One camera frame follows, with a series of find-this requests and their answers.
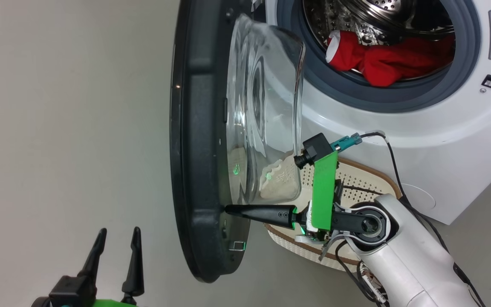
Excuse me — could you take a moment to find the thin black cable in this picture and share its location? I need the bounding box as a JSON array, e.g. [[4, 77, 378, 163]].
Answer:
[[341, 185, 379, 196]]

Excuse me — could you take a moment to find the black round glass washer door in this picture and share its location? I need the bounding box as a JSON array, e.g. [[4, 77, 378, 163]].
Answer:
[[170, 0, 306, 284]]

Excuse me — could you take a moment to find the grey rubber door gasket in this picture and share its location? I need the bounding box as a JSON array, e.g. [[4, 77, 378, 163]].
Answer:
[[276, 0, 482, 114]]

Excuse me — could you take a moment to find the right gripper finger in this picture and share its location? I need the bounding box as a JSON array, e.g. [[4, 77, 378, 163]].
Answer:
[[225, 205, 300, 229]]

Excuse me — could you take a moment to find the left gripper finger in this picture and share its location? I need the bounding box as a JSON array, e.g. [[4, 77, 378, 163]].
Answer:
[[79, 228, 107, 290], [121, 227, 145, 299]]

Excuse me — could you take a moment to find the white front-load washing machine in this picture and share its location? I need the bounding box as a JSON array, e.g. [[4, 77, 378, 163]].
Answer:
[[250, 0, 491, 226]]

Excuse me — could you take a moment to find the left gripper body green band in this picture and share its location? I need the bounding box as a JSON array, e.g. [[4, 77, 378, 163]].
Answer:
[[32, 275, 140, 307]]

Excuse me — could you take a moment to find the cream perforated laundry basket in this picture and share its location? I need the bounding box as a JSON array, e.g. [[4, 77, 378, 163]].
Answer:
[[260, 156, 402, 273]]

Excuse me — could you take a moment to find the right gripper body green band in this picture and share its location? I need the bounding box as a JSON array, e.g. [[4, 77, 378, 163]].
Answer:
[[295, 151, 344, 244]]

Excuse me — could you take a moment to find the round white filter cover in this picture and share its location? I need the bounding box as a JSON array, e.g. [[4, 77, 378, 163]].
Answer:
[[400, 183, 436, 212]]

